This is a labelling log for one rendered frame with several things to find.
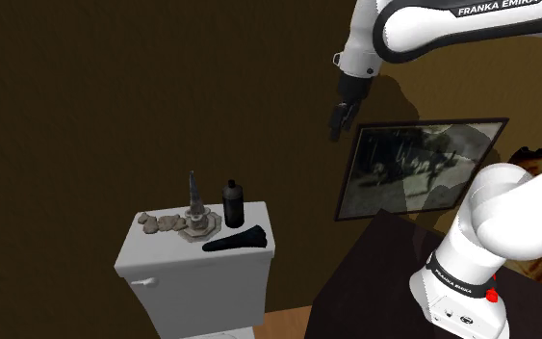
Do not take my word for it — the grey spire figure on base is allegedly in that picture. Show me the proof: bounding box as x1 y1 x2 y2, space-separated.
176 170 223 244

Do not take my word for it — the white toilet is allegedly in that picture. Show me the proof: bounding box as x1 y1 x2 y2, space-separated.
113 200 276 339

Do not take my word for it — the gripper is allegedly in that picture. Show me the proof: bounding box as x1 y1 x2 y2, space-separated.
328 70 374 143

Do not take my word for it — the black tapered brush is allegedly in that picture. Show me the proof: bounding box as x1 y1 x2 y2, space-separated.
201 224 269 253

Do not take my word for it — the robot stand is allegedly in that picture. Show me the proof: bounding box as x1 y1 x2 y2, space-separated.
303 209 542 339

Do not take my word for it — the black bottle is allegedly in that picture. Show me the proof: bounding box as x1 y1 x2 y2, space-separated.
222 179 245 230

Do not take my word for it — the dark framed wall picture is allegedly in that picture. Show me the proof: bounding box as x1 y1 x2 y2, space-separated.
334 117 510 222

